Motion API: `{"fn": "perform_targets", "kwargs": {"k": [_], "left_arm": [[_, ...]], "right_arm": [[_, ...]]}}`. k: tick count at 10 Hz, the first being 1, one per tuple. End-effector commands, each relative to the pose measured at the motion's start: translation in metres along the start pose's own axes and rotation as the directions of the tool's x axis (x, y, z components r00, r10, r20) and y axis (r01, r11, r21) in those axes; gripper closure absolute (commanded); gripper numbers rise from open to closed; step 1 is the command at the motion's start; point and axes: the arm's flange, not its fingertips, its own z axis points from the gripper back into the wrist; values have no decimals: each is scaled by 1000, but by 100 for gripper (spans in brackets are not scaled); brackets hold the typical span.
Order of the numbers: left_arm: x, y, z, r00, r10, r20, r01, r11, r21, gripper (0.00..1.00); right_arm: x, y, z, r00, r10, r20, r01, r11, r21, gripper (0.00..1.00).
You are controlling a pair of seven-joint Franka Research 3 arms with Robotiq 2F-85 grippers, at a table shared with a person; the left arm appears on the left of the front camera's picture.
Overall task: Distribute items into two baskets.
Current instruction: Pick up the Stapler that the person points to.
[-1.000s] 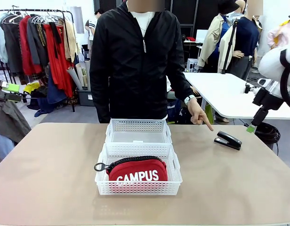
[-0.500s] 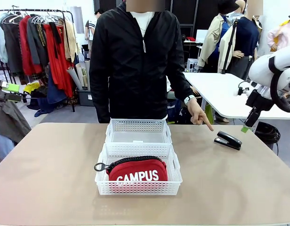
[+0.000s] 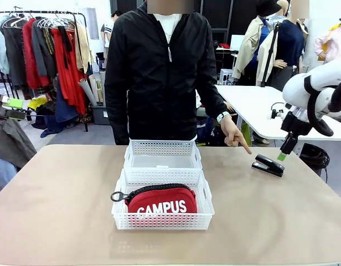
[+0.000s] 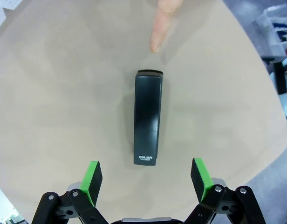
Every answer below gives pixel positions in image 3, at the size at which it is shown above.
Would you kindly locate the grey storage box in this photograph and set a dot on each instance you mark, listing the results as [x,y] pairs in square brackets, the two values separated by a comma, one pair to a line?
[100,115]

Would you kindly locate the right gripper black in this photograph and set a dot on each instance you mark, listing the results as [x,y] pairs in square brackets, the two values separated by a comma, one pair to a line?
[295,123]

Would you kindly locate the person in black jacket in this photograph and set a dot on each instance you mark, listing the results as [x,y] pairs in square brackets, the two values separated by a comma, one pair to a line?
[159,72]

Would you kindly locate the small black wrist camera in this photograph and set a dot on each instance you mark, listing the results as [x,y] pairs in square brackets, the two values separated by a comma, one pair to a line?
[275,113]

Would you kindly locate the red hanging coat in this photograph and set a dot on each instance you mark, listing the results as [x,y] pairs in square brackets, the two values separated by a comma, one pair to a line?
[30,63]

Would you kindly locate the beige hanging garment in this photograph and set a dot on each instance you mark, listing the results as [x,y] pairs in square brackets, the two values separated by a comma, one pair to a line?
[83,50]

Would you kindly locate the person's left hand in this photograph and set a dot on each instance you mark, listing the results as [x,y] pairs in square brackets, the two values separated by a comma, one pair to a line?
[231,133]

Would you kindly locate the white perforated plastic basket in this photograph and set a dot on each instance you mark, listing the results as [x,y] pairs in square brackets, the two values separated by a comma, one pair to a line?
[162,148]
[162,178]

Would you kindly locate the mannequin with beige trench coat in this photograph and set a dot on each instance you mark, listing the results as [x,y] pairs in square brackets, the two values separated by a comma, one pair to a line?
[250,50]

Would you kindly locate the blue bag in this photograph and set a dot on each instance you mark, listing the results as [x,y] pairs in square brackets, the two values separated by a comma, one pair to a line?
[204,130]

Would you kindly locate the bystander in white shirt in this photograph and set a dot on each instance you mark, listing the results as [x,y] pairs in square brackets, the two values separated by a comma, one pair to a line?
[107,36]

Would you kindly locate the red zippered campus pouch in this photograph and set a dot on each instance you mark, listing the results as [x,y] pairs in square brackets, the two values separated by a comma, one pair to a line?
[162,205]

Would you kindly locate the person's right forearm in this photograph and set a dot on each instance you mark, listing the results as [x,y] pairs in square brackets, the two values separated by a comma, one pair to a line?
[116,119]

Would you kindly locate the long red dress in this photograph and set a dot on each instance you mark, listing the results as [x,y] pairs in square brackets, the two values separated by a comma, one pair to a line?
[71,83]

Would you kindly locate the white teal wristband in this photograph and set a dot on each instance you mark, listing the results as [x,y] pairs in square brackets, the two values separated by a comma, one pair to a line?
[222,117]

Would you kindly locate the white laptop screen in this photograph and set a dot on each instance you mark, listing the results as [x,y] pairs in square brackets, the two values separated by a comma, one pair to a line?
[237,43]

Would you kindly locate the light blue garment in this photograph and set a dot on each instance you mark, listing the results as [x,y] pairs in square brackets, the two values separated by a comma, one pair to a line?
[3,171]

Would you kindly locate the dark grey hanging garment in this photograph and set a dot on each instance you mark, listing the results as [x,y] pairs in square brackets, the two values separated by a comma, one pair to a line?
[15,58]

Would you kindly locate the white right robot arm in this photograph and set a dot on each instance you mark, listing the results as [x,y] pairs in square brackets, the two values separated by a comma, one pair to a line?
[297,88]

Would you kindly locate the rolled paper tube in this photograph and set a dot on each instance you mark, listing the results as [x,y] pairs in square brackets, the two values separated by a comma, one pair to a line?
[87,91]
[94,88]

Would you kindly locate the navy cloth pile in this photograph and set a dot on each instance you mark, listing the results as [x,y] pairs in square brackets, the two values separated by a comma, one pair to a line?
[64,110]

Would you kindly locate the grey cloth heap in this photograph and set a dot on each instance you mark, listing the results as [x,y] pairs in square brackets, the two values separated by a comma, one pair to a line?
[10,141]

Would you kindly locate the black stapler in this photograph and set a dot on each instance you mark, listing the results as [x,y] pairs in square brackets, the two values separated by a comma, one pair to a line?
[270,164]

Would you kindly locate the yellow cloth item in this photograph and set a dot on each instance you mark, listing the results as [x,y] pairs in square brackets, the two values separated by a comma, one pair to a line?
[36,103]

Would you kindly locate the mannequin with navy top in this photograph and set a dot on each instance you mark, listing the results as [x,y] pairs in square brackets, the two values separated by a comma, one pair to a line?
[291,47]

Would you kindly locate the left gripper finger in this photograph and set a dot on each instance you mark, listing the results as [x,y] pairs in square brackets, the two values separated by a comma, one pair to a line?
[12,103]
[15,115]

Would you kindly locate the white work table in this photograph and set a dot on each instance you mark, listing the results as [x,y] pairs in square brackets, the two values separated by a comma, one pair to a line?
[253,108]

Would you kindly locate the mannequin with pink garment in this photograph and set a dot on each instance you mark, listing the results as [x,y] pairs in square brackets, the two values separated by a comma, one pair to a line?
[333,41]

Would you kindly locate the person's left forearm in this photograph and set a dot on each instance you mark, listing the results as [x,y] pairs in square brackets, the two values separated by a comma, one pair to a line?
[216,97]

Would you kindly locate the grey hanging jacket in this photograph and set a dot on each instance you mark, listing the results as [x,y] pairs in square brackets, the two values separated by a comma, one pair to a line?
[41,52]

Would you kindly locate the black metal clothes rack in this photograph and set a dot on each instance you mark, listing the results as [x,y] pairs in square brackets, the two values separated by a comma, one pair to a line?
[82,83]

